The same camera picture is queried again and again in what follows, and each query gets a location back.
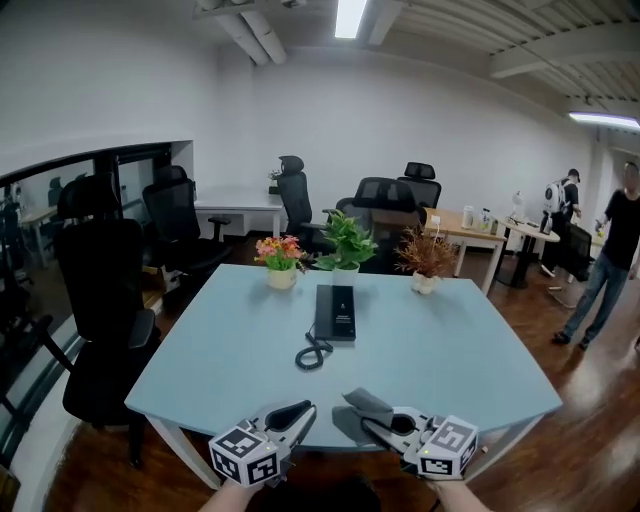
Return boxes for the brown dried plant white pot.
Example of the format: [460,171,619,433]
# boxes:
[394,225,459,295]

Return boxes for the white ceiling pipes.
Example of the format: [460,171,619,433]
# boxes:
[192,0,289,66]

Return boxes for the black desk telephone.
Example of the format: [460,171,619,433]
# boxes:
[313,284,357,346]

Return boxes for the ceiling tube light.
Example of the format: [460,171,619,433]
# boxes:
[568,111,640,132]

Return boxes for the large black padded office chair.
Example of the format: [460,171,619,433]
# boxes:
[37,172,161,469]

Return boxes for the black mesh office chair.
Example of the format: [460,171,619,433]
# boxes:
[335,176,426,274]
[142,164,234,281]
[397,161,443,210]
[276,155,331,251]

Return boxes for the person's right forearm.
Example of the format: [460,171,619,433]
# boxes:
[424,477,496,512]

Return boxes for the green leafy plant white pot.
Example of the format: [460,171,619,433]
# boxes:
[314,209,379,287]

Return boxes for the wooden desk with white legs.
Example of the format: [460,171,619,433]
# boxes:
[423,207,509,296]

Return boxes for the person's left forearm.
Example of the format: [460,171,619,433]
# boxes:
[197,479,261,512]

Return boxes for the black framed glass partition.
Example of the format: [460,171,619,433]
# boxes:
[0,142,174,451]

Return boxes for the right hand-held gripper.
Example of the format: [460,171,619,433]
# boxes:
[360,407,479,476]

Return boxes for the pink flowers in cream pot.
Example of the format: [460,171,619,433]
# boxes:
[253,234,307,290]

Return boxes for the grey cloth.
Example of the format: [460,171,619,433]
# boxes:
[331,387,396,446]

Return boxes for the white round backpack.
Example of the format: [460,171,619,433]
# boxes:
[544,178,571,211]

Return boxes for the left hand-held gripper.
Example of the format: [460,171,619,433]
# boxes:
[208,398,317,489]

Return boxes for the round wooden table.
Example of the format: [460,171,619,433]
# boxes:
[499,217,561,289]

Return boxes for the cardboard box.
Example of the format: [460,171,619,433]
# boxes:
[142,264,169,306]

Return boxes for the black cantilever visitor chair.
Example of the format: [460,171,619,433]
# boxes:
[547,222,596,309]

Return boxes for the black telephone cord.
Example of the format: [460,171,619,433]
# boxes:
[294,322,334,371]

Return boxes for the long ceiling light panel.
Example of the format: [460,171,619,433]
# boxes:
[333,0,369,40]

